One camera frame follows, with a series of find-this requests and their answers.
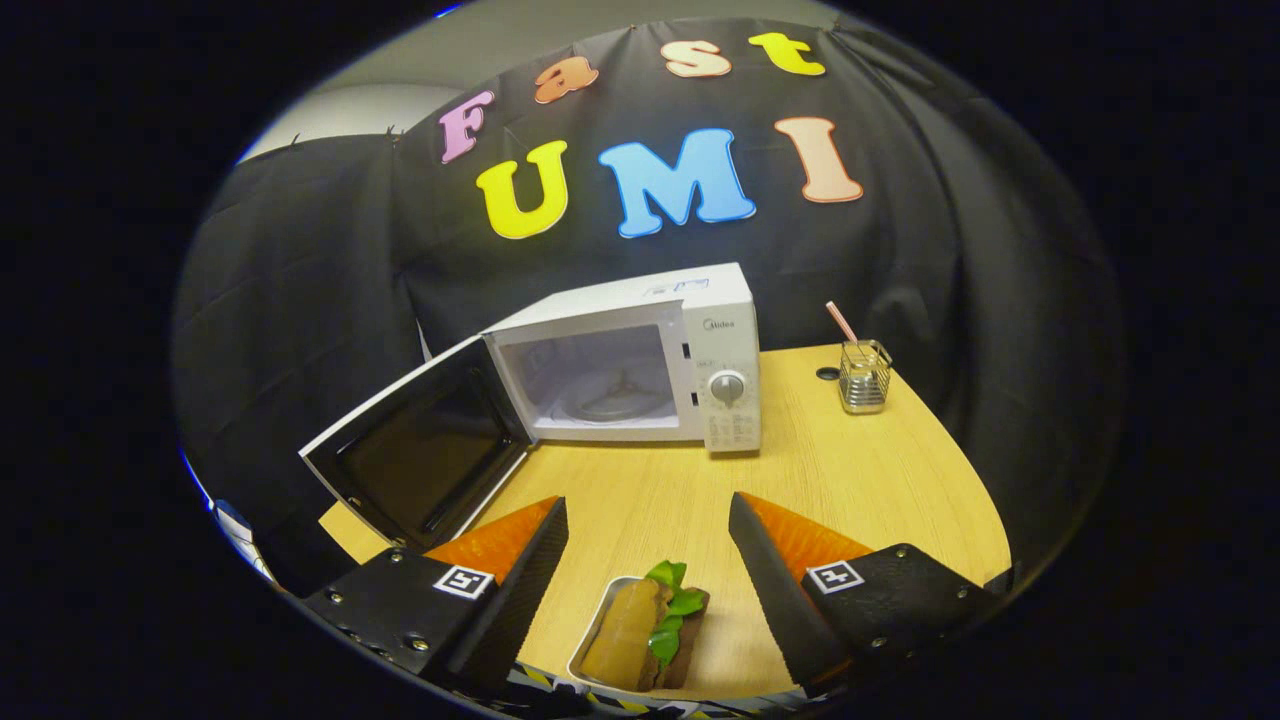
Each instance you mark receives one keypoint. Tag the pink striped straw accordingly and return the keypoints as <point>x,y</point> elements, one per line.
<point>840,320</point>

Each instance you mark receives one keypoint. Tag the white microwave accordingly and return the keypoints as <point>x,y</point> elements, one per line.
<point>730,330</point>

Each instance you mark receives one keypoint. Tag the white rectangular tray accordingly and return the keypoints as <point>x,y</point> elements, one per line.
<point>612,592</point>

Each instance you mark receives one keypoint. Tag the lettuce sandwich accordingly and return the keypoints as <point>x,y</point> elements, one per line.
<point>625,630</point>

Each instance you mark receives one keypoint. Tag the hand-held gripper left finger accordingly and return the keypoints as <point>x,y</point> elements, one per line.
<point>520,610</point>

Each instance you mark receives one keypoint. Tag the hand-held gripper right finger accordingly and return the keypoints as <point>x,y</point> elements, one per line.
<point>785,600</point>

